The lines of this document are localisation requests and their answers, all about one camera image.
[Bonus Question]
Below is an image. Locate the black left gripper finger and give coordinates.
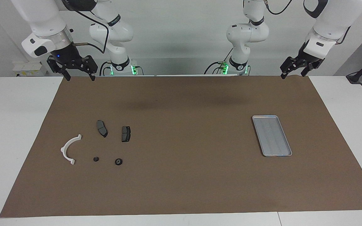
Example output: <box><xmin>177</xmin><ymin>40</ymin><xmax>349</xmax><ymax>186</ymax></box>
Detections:
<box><xmin>280</xmin><ymin>57</ymin><xmax>298</xmax><ymax>80</ymax></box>
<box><xmin>300</xmin><ymin>59</ymin><xmax>323</xmax><ymax>78</ymax></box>

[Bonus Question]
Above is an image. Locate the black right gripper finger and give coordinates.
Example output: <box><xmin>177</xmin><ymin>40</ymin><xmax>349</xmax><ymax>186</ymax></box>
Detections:
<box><xmin>74</xmin><ymin>56</ymin><xmax>98</xmax><ymax>81</ymax></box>
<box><xmin>47</xmin><ymin>56</ymin><xmax>72</xmax><ymax>82</ymax></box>

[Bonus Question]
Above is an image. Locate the silver metal tray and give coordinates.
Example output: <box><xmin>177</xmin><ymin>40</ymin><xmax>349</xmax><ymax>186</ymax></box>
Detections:
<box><xmin>252</xmin><ymin>115</ymin><xmax>293</xmax><ymax>157</ymax></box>

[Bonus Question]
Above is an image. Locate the white socket box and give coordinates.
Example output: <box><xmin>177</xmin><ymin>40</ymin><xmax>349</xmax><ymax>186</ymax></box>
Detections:
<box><xmin>13</xmin><ymin>61</ymin><xmax>48</xmax><ymax>77</ymax></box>

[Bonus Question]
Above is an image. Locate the dark curved brake pad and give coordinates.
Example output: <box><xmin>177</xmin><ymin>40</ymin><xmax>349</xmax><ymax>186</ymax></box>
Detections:
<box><xmin>96</xmin><ymin>120</ymin><xmax>108</xmax><ymax>138</ymax></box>

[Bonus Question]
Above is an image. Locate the dark rectangular brake pad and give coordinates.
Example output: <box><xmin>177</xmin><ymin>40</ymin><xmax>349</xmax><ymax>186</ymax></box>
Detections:
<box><xmin>121</xmin><ymin>126</ymin><xmax>131</xmax><ymax>143</ymax></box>

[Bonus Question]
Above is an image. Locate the white curved plastic part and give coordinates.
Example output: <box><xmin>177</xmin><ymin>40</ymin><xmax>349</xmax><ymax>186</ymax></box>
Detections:
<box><xmin>61</xmin><ymin>134</ymin><xmax>82</xmax><ymax>165</ymax></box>

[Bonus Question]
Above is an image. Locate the brown table mat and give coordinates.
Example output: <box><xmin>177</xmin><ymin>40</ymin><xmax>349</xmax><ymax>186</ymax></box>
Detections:
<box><xmin>0</xmin><ymin>75</ymin><xmax>362</xmax><ymax>218</ymax></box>

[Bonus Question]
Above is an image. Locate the black right base cable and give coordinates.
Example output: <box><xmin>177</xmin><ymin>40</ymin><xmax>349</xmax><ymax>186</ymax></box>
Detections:
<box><xmin>99</xmin><ymin>61</ymin><xmax>113</xmax><ymax>76</ymax></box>

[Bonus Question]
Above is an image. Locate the black base cable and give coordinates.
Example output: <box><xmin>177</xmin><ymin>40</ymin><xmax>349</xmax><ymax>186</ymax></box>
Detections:
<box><xmin>204</xmin><ymin>47</ymin><xmax>234</xmax><ymax>75</ymax></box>
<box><xmin>99</xmin><ymin>61</ymin><xmax>113</xmax><ymax>76</ymax></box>

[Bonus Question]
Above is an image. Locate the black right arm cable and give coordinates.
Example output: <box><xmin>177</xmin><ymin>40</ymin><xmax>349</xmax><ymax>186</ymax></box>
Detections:
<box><xmin>62</xmin><ymin>0</ymin><xmax>110</xmax><ymax>54</ymax></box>

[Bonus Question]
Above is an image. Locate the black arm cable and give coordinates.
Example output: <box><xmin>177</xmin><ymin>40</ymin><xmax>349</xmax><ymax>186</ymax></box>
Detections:
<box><xmin>62</xmin><ymin>0</ymin><xmax>110</xmax><ymax>54</ymax></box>
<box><xmin>264</xmin><ymin>0</ymin><xmax>352</xmax><ymax>45</ymax></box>

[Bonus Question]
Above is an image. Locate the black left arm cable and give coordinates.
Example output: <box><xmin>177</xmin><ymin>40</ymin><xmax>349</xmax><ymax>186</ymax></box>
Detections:
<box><xmin>264</xmin><ymin>0</ymin><xmax>352</xmax><ymax>45</ymax></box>

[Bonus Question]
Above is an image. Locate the black left base cable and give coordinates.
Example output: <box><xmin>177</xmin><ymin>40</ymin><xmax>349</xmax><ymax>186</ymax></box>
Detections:
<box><xmin>204</xmin><ymin>47</ymin><xmax>234</xmax><ymax>75</ymax></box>

